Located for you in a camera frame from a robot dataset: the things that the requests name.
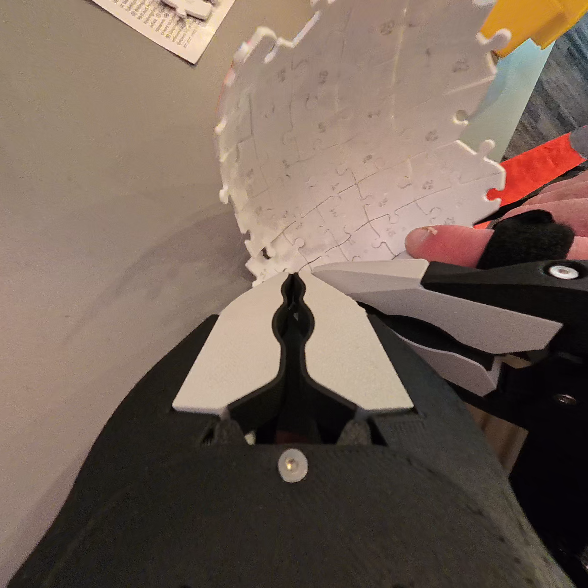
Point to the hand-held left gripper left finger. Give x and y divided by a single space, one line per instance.
234 349

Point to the light blue panel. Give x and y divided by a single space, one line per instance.
510 96

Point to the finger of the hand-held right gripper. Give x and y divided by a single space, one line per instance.
454 367
459 317

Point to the yellow plastic object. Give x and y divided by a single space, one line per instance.
537 18

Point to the red cloth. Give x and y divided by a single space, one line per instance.
537 165

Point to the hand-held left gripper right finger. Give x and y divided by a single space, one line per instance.
353 353

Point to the person's right hand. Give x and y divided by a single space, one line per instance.
450 243

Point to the printed paper sheet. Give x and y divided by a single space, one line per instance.
179 27

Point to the white puzzle piece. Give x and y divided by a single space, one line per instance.
188 5

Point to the white puzzle ball shell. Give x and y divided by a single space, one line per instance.
349 151

